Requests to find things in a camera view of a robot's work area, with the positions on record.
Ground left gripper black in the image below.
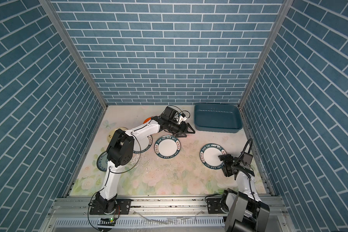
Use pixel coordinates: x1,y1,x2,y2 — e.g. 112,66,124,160
166,121,194,137

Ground white plate green rim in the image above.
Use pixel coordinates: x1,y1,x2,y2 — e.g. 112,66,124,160
154,135,181,159
133,135,153,154
200,143,227,170

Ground orange plate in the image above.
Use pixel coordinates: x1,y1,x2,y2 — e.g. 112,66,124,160
144,117,151,124

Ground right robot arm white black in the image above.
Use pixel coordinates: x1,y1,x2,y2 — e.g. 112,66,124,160
218,153,270,232

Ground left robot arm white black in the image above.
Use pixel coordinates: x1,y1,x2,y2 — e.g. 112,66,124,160
90,114,195,214

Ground teal plastic bin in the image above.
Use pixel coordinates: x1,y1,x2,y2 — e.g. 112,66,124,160
194,103,243,133

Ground cream yellow plate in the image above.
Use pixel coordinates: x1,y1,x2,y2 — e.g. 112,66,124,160
107,127,127,143

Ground teal patterned plate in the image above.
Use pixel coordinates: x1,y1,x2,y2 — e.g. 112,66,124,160
96,151,108,172

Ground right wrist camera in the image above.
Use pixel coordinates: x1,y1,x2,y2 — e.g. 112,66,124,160
239,138,253,166

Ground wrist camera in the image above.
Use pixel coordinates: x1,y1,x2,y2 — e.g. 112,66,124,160
160,105,189,124
239,138,253,166

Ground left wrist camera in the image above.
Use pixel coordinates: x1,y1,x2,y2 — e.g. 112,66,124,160
160,105,189,124

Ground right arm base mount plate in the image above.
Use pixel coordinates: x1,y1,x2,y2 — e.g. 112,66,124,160
205,198,247,215

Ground aluminium front rail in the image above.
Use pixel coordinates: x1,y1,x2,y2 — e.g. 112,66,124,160
39,195,296,232

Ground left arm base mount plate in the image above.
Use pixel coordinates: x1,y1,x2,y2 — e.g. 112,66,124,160
89,199,131,215

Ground right aluminium corner post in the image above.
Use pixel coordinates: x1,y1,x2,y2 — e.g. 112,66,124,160
238,0,294,110

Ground aluminium corner post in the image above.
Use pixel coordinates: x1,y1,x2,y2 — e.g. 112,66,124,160
39,0,108,110
238,0,294,110

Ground left aluminium corner post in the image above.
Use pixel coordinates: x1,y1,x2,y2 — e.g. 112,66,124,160
39,0,108,110

